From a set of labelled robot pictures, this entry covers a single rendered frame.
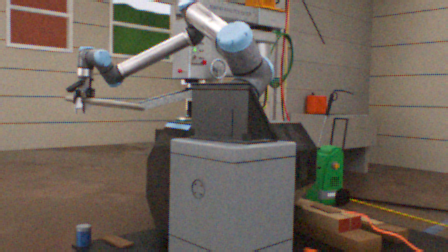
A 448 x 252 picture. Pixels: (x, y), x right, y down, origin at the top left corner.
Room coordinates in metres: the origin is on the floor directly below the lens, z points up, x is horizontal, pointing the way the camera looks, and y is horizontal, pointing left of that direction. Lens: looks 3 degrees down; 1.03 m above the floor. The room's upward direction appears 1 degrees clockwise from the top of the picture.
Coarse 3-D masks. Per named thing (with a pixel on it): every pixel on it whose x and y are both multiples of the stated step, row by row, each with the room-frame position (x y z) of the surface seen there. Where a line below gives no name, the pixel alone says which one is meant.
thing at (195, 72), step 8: (176, 24) 3.10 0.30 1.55; (184, 24) 3.02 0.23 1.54; (176, 32) 3.10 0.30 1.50; (208, 40) 3.07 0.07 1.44; (184, 48) 3.01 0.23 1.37; (200, 48) 3.03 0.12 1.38; (208, 48) 3.07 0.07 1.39; (176, 56) 3.09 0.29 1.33; (184, 56) 3.02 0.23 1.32; (200, 56) 3.03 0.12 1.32; (208, 56) 3.07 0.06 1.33; (176, 64) 3.09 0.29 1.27; (184, 64) 3.01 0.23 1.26; (192, 64) 2.98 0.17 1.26; (200, 64) 3.03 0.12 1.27; (208, 64) 3.07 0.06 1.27; (176, 72) 3.09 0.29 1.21; (184, 72) 3.01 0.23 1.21; (192, 72) 2.99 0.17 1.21; (200, 72) 3.03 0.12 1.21; (208, 72) 3.07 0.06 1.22; (184, 80) 3.10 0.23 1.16; (192, 80) 3.07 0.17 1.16
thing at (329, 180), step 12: (348, 120) 4.36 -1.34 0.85; (324, 156) 4.30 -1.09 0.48; (336, 156) 4.29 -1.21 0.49; (324, 168) 4.27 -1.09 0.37; (336, 168) 4.27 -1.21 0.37; (324, 180) 4.24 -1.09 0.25; (336, 180) 4.29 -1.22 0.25; (312, 192) 4.34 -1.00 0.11; (324, 192) 4.24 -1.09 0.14; (336, 192) 4.28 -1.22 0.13; (348, 192) 4.30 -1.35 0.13; (324, 204) 4.28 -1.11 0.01
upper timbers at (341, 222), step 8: (304, 200) 3.52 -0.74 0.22; (296, 208) 3.32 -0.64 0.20; (304, 208) 3.26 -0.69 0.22; (312, 208) 3.26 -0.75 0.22; (336, 208) 3.27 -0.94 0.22; (296, 216) 3.32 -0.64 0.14; (304, 216) 3.25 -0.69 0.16; (312, 216) 3.18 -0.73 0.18; (320, 216) 3.11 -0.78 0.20; (328, 216) 3.05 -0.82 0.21; (336, 216) 3.05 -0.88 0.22; (344, 216) 3.05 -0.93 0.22; (352, 216) 3.06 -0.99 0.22; (360, 216) 3.10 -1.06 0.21; (312, 224) 3.18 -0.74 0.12; (320, 224) 3.11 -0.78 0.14; (328, 224) 3.04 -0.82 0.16; (336, 224) 2.98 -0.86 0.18; (344, 224) 3.00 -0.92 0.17; (352, 224) 3.05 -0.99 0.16; (360, 224) 3.10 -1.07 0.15; (336, 232) 2.98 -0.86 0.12
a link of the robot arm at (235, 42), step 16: (192, 0) 2.31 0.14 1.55; (192, 16) 2.24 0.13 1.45; (208, 16) 2.12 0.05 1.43; (208, 32) 2.06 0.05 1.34; (224, 32) 1.86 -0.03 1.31; (240, 32) 1.82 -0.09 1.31; (224, 48) 1.83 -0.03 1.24; (240, 48) 1.81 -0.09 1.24; (256, 48) 1.87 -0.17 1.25; (240, 64) 1.86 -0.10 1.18; (256, 64) 1.88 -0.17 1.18
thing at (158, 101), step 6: (162, 96) 3.02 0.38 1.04; (168, 96) 2.93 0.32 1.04; (174, 96) 2.95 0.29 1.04; (180, 96) 2.99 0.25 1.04; (186, 96) 3.02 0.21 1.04; (138, 102) 2.91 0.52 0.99; (144, 102) 2.82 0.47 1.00; (150, 102) 2.84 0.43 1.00; (156, 102) 2.87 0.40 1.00; (162, 102) 2.90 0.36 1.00; (168, 102) 2.92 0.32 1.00; (150, 108) 2.84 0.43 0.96
